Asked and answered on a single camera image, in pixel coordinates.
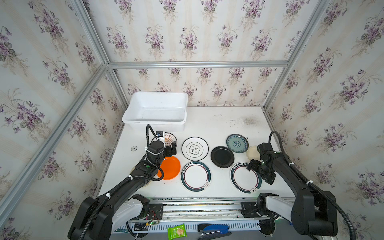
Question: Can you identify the cream plate black blob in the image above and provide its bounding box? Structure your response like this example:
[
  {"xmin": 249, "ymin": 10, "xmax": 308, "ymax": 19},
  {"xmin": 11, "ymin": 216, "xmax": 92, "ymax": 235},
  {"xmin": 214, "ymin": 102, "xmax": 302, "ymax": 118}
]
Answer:
[{"xmin": 246, "ymin": 146, "xmax": 261, "ymax": 162}]

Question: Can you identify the green rimmed white plate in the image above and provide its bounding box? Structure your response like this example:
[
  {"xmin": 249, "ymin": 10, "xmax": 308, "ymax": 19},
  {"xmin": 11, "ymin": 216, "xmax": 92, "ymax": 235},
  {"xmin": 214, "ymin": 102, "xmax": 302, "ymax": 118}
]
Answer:
[
  {"xmin": 181, "ymin": 162, "xmax": 212, "ymax": 193},
  {"xmin": 230, "ymin": 163, "xmax": 263, "ymax": 194}
]

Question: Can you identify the blue floral green plate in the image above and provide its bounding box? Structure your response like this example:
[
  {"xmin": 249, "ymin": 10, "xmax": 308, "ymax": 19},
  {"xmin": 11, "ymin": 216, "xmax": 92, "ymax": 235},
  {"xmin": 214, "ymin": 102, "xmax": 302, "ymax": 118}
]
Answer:
[{"xmin": 226, "ymin": 134, "xmax": 249, "ymax": 154}]

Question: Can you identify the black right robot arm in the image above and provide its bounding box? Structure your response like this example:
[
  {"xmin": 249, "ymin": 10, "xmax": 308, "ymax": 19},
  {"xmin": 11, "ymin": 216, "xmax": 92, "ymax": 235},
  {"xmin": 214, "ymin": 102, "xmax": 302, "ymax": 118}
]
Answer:
[{"xmin": 247, "ymin": 143, "xmax": 357, "ymax": 240}]

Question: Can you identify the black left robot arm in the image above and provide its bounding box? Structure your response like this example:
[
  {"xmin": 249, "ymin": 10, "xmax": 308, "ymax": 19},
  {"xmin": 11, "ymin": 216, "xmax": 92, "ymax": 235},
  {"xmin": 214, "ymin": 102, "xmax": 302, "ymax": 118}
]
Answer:
[{"xmin": 68, "ymin": 141, "xmax": 177, "ymax": 240}]

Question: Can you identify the white plastic bin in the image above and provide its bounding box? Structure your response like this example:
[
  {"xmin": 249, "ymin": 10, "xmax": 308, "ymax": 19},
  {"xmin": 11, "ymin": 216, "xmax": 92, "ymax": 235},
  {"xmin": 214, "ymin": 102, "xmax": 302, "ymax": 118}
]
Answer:
[{"xmin": 122, "ymin": 92, "xmax": 189, "ymax": 133}]

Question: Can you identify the white plate orange fan centre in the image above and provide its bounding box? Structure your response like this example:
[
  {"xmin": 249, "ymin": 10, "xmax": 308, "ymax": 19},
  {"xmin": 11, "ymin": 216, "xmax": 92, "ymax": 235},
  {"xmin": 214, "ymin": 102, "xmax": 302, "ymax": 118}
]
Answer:
[{"xmin": 164, "ymin": 132, "xmax": 178, "ymax": 147}]

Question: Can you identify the orange plastic plate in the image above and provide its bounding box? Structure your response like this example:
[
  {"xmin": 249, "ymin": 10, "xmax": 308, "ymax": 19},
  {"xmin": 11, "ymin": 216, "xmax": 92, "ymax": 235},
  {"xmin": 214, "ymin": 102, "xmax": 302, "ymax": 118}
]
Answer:
[{"xmin": 157, "ymin": 156, "xmax": 181, "ymax": 180}]

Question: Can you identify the white plate black flower outline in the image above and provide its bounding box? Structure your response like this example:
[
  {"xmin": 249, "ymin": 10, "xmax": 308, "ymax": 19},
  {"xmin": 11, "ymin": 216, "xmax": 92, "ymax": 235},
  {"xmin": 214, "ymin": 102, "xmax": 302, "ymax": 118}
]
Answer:
[{"xmin": 182, "ymin": 137, "xmax": 210, "ymax": 162}]

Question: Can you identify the black round plate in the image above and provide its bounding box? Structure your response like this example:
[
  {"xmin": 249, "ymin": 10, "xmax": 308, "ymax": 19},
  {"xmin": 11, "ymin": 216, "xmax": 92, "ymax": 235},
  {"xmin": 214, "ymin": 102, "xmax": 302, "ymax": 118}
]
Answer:
[{"xmin": 210, "ymin": 146, "xmax": 235, "ymax": 169}]

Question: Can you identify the green snack packet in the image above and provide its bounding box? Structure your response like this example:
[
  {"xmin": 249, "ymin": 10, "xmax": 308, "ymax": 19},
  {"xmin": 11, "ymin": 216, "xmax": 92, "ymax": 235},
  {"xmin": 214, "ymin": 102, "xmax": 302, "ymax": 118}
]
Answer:
[{"xmin": 168, "ymin": 224, "xmax": 187, "ymax": 240}]

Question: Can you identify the blue black stapler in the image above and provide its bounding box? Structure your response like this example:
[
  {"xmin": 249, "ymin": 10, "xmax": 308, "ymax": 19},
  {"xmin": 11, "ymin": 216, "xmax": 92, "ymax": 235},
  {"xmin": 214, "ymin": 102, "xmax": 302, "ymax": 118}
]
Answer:
[{"xmin": 198, "ymin": 224, "xmax": 232, "ymax": 240}]

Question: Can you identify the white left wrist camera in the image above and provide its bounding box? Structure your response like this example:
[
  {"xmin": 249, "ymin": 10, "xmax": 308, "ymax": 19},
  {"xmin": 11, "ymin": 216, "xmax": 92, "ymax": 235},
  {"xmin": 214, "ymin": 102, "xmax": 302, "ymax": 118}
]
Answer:
[{"xmin": 156, "ymin": 131, "xmax": 166, "ymax": 144}]

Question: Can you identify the aluminium rail base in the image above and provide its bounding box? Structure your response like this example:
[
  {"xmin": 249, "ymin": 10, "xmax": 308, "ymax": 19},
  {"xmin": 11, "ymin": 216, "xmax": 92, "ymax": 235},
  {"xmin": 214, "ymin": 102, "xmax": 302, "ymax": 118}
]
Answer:
[{"xmin": 114, "ymin": 198, "xmax": 273, "ymax": 234}]

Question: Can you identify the aluminium frame top bar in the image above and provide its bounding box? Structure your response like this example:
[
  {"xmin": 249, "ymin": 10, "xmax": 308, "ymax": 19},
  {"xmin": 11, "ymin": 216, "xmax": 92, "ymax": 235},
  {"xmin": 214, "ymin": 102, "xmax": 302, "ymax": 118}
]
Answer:
[{"xmin": 107, "ymin": 61, "xmax": 289, "ymax": 69}]

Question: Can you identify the aluminium frame post left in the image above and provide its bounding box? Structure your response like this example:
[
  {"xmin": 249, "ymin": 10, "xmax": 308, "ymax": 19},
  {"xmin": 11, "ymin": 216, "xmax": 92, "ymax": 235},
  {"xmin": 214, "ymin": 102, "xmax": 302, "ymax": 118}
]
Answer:
[{"xmin": 71, "ymin": 0, "xmax": 129, "ymax": 111}]

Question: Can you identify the aluminium frame post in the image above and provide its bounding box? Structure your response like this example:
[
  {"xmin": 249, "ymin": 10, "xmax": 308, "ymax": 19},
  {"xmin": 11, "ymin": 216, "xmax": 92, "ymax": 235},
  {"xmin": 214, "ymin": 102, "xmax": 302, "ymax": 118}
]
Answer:
[
  {"xmin": 263, "ymin": 0, "xmax": 330, "ymax": 110},
  {"xmin": 71, "ymin": 0, "xmax": 129, "ymax": 111}
]

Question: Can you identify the aluminium frame post right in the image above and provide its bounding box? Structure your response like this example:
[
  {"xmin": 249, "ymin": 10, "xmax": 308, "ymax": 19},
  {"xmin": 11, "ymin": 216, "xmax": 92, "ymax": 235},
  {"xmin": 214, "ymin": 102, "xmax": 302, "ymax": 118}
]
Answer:
[{"xmin": 263, "ymin": 0, "xmax": 330, "ymax": 110}]

